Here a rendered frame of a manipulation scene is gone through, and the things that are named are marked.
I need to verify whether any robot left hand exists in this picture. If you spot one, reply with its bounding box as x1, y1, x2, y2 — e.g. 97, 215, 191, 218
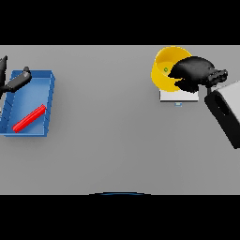
0, 54, 33, 100

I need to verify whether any red beaker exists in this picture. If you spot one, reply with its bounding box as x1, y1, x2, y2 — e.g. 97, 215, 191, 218
11, 104, 47, 133

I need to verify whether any yellow bowl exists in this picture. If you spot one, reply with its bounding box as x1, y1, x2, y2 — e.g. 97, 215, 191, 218
150, 46, 193, 93

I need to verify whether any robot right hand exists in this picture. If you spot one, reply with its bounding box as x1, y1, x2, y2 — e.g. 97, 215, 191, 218
167, 55, 229, 94

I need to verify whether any pale square measuring scale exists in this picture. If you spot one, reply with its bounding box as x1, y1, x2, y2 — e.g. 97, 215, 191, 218
158, 89, 200, 108

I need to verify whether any blue tray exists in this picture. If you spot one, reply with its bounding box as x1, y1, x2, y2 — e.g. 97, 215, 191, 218
0, 69, 56, 138

